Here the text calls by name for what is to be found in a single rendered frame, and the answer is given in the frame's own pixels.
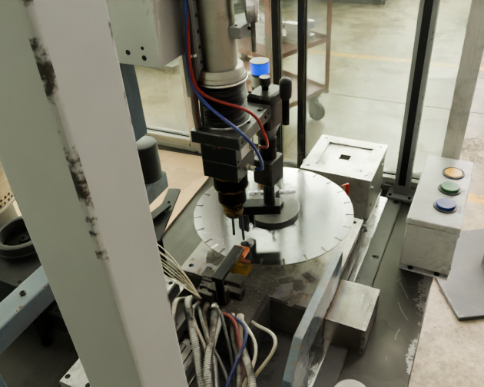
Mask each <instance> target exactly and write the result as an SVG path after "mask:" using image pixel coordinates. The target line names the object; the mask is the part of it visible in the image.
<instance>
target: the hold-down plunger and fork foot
mask: <svg viewBox="0 0 484 387"><path fill-rule="evenodd" d="M263 192H264V198H263V199H246V201H245V203H244V211H243V220H244V231H247V232H249V231H250V226H249V221H251V222H252V224H253V227H255V215H265V214H280V198H275V185H274V186H273V187H266V186H264V185H263ZM238 220H239V229H241V225H240V217H238Z"/></svg>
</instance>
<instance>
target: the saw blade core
mask: <svg viewBox="0 0 484 387"><path fill-rule="evenodd" d="M299 170H300V169H295V168H288V167H284V168H283V177H282V178H281V179H280V180H279V181H278V182H277V183H276V184H275V186H277V187H279V189H280V190H285V189H296V193H292V194H291V195H292V196H293V197H295V198H296V199H297V200H298V202H299V205H300V212H299V214H298V216H297V218H296V219H295V220H293V221H292V222H290V223H288V224H286V225H283V226H279V227H265V226H261V225H259V224H256V223H255V227H252V229H251V230H250V231H249V232H247V231H244V234H245V240H243V238H242V232H241V229H239V220H238V218H237V219H234V226H235V235H233V230H232V223H231V219H230V218H228V217H226V216H225V214H224V211H223V206H222V205H221V204H220V203H219V201H218V192H217V191H216V190H215V189H214V185H213V186H212V187H210V188H209V189H208V190H207V191H206V192H205V193H204V194H203V195H202V196H201V198H200V199H199V201H198V202H197V206H196V207H195V210H194V225H195V229H196V230H197V233H198V235H199V237H200V238H201V239H202V240H203V241H204V243H206V244H207V245H208V246H209V247H210V248H211V247H212V246H213V245H215V244H216V243H217V244H218V246H216V247H215V248H213V249H212V248H211V249H212V250H214V251H215V252H217V253H220V252H221V251H222V250H223V251H222V252H221V253H220V255H222V256H225V257H226V255H227V254H228V253H229V252H230V250H231V249H232V247H233V246H234V245H235V244H237V245H241V246H245V247H249V248H250V251H249V253H248V254H247V255H246V257H245V258H240V261H239V262H241V263H247V264H251V265H258V266H259V265H260V260H263V261H262V264H261V266H283V261H282V260H284V262H285V266H286V265H291V264H296V263H302V262H305V261H307V260H312V259H315V258H317V257H318V256H322V255H323V254H325V253H327V252H329V251H331V250H332V249H333V248H335V247H336V246H337V245H339V244H340V243H341V241H343V240H344V238H345V237H346V236H347V234H348V233H349V231H350V229H351V226H352V225H353V206H352V204H351V201H350V199H349V197H348V196H347V195H346V193H345V192H344V191H343V190H342V189H341V188H340V187H339V186H337V185H336V184H335V183H334V182H331V180H328V179H326V178H325V177H322V176H320V175H317V174H315V173H312V172H309V171H306V170H300V172H299ZM298 172H299V173H298ZM247 173H248V181H249V184H248V187H247V189H246V196H247V199H250V198H251V197H253V196H249V195H248V192H249V191H253V190H263V185H261V184H257V183H255V182H254V172H253V171H251V170H249V171H248V172H247ZM205 194H206V195H205ZM208 195H210V196H208ZM347 214H348V215H347ZM199 217H200V218H199ZM202 229H203V230H202ZM334 238H336V239H334ZM210 240H212V241H210ZM321 248H323V249H321ZM324 250H325V251H324ZM304 256H306V258H307V260H306V259H305V257H304Z"/></svg>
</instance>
